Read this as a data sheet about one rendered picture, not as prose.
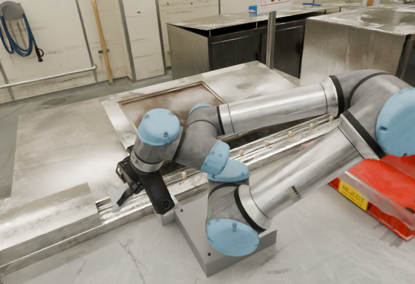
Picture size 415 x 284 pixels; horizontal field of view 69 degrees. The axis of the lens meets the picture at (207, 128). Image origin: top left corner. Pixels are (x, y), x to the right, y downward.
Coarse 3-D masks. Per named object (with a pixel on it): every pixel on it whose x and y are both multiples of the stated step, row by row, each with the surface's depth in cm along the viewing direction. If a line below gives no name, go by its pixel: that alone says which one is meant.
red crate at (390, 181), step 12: (360, 168) 123; (372, 168) 123; (384, 168) 123; (336, 180) 113; (372, 180) 117; (384, 180) 116; (396, 180) 116; (408, 180) 115; (384, 192) 111; (396, 192) 110; (408, 192) 110; (372, 204) 100; (408, 204) 105; (372, 216) 101; (384, 216) 97; (396, 228) 94; (408, 228) 90; (408, 240) 92
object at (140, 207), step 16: (320, 128) 145; (288, 144) 135; (240, 160) 126; (256, 160) 126; (272, 160) 130; (176, 192) 111; (192, 192) 114; (128, 208) 105; (144, 208) 105; (112, 224) 101; (64, 240) 94; (80, 240) 97; (32, 256) 91; (48, 256) 94; (0, 272) 88
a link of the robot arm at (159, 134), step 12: (144, 120) 58; (156, 120) 58; (168, 120) 59; (144, 132) 58; (156, 132) 57; (168, 132) 57; (180, 132) 61; (144, 144) 60; (156, 144) 58; (168, 144) 59; (144, 156) 62; (156, 156) 62; (168, 156) 61
